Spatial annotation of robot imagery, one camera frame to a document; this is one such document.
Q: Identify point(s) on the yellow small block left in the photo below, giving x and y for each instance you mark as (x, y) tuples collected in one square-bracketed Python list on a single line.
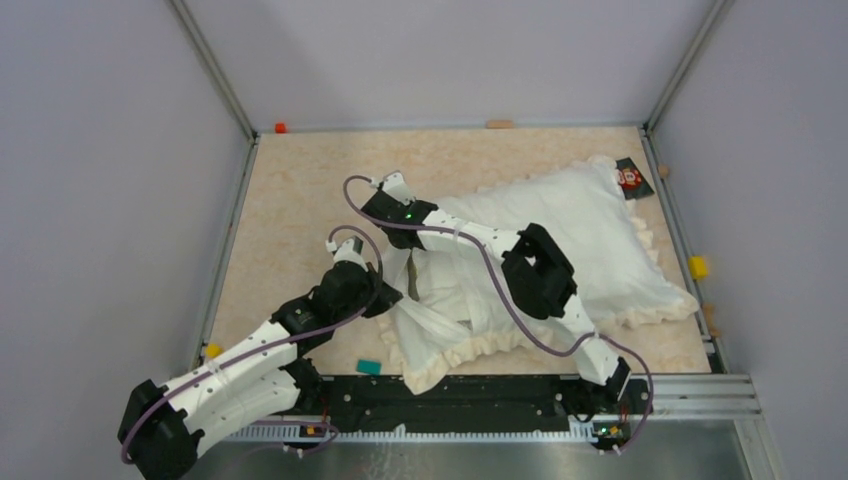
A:
[(211, 351)]

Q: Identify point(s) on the yellow small block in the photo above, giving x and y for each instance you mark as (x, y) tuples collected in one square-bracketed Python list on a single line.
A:
[(211, 351), (698, 267)]

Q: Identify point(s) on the dark lego baseplate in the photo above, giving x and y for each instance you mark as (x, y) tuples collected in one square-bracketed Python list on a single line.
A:
[(645, 191)]

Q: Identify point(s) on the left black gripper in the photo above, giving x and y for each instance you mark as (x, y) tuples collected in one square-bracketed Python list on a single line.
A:
[(388, 298)]

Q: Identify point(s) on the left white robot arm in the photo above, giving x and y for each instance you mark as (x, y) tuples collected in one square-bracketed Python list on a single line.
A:
[(166, 427)]

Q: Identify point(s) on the aluminium frame rail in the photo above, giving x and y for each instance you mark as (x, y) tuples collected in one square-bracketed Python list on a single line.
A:
[(213, 68)]

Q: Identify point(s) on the white cable duct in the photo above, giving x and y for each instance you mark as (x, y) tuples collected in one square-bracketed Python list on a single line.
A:
[(581, 433)]

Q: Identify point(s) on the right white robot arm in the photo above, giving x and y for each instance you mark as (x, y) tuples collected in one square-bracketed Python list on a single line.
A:
[(532, 277)]

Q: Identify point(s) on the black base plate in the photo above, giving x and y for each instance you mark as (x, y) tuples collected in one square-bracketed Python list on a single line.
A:
[(464, 404)]

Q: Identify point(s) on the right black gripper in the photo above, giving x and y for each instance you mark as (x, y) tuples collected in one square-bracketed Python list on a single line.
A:
[(411, 203)]

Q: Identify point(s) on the wooden peg back edge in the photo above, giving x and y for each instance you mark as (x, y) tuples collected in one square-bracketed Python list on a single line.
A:
[(499, 124)]

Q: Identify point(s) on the teal small block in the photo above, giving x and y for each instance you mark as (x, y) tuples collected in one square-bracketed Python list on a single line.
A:
[(368, 367)]

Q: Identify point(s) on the yellow small block right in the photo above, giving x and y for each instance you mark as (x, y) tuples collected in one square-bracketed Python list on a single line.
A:
[(698, 267)]

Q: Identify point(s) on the white ruffled pillowcase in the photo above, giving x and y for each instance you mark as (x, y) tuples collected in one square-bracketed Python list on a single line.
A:
[(449, 317)]

